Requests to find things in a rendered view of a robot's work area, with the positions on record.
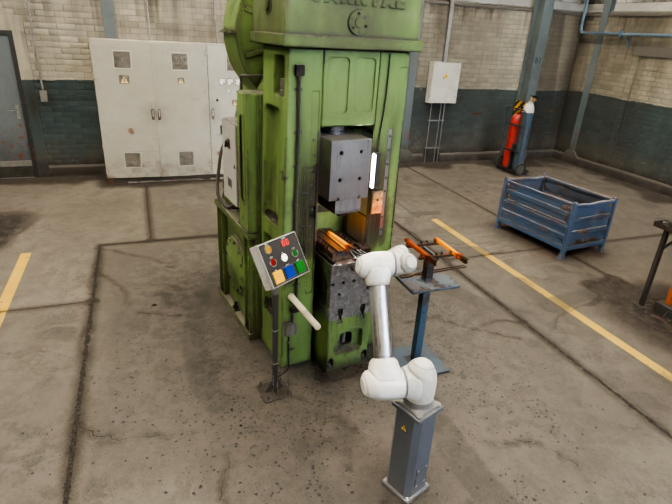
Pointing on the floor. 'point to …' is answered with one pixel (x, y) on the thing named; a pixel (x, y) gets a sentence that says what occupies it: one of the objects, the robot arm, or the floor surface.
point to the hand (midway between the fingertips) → (351, 249)
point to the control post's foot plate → (273, 391)
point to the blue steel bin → (556, 212)
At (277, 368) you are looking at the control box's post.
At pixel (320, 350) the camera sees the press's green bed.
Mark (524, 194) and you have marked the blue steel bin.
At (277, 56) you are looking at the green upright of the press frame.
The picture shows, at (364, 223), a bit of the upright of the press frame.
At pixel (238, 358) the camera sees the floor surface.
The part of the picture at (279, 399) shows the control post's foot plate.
